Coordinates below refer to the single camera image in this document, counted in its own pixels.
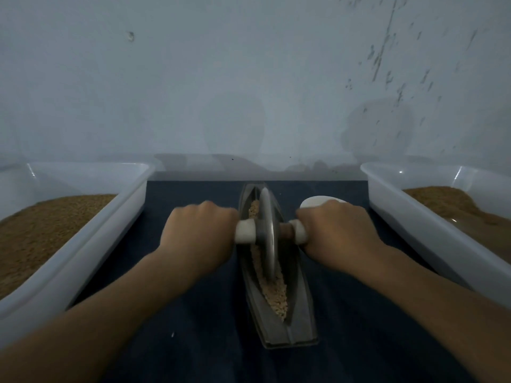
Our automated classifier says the person's right hand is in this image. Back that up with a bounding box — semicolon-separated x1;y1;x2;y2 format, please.
296;199;388;272

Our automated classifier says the person's left hand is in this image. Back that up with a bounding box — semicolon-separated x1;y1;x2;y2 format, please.
158;201;241;276

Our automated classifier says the metal grinding wheel with handles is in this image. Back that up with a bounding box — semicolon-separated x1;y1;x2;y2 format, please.
235;187;309;284

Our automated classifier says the white plastic tray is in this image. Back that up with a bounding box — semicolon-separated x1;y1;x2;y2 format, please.
360;162;511;308
0;162;156;348

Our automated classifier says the small ground grain portion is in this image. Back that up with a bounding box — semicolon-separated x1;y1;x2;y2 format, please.
248;199;289;321

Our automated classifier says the boat-shaped metal grinding trough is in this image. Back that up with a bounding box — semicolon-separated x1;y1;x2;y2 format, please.
238;183;319;349

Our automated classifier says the person's right forearm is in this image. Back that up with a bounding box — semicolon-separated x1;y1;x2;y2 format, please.
355;247;511;383

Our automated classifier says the person's left forearm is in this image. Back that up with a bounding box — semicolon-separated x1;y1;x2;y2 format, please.
0;247;199;383

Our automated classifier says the white round plate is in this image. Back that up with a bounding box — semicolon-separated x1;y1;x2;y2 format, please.
299;196;348;209

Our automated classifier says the dark blue tablecloth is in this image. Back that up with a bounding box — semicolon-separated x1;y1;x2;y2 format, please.
68;181;476;383

